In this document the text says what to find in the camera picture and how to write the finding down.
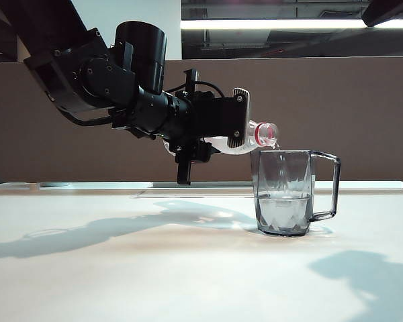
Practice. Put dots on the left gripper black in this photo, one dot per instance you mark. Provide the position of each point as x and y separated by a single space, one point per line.
205 117

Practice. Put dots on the clear red-label water bottle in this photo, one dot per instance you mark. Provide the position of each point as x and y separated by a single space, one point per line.
255 134

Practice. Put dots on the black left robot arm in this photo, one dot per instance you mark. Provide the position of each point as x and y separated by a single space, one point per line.
94 77

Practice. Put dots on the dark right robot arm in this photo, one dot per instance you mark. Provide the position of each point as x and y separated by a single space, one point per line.
389 10

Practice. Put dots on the grey bar behind partition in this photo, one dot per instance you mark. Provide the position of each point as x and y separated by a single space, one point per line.
228 184

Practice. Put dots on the brown desk partition panel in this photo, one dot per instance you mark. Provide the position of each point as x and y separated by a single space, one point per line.
322 110

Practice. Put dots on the white ceiling light strip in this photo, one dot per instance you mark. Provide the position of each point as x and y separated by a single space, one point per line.
255 24

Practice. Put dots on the grey transparent plastic cup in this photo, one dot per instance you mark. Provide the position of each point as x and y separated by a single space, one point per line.
282 208

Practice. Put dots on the teal object behind partition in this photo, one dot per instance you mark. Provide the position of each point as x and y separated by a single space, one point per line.
55 184

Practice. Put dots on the beige building column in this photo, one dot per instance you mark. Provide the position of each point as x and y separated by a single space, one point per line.
21 53

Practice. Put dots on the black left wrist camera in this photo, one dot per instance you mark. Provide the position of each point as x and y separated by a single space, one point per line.
184 171

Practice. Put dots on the white partition support bracket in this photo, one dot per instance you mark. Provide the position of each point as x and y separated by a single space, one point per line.
35 187

